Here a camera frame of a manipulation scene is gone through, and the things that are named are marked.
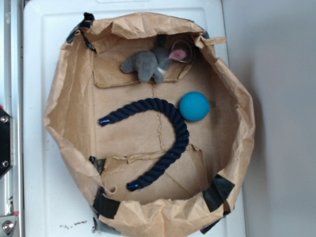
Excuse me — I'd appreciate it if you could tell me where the dark blue twisted rope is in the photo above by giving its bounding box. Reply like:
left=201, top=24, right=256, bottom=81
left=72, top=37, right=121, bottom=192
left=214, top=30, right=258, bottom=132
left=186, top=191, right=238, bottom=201
left=98, top=97, right=190, bottom=192

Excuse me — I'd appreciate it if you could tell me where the brown paper lined box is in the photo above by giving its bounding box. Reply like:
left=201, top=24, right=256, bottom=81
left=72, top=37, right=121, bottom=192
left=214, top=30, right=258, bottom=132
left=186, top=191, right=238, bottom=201
left=44, top=12, right=255, bottom=237

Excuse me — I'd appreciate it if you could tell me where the teal rubber ball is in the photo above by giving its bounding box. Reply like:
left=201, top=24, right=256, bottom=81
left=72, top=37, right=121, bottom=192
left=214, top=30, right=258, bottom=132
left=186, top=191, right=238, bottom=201
left=179, top=91, right=211, bottom=122

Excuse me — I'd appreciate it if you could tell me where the grey plush elephant toy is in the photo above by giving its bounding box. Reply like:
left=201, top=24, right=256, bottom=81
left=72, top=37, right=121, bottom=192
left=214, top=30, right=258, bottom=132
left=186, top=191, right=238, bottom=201
left=120, top=46, right=187, bottom=83

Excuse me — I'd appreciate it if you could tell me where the white plastic tray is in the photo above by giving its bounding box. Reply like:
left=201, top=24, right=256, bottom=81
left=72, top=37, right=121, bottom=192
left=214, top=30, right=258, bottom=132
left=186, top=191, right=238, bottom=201
left=20, top=0, right=248, bottom=237

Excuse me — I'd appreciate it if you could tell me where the black metal bracket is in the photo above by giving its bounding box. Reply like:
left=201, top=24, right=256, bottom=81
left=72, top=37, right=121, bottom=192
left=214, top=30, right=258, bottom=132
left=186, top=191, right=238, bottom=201
left=0, top=105, right=13, bottom=179

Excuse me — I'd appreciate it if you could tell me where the aluminium frame rail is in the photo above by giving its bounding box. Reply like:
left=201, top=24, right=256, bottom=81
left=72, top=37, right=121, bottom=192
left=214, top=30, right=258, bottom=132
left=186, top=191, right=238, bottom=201
left=0, top=0, right=25, bottom=237

